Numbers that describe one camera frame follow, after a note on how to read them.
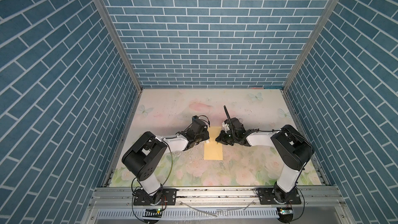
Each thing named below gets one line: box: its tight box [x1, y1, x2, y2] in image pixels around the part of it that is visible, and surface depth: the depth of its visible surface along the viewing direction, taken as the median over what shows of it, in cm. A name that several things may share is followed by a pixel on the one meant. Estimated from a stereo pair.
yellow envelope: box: [204, 126, 223, 161], surface depth 91 cm
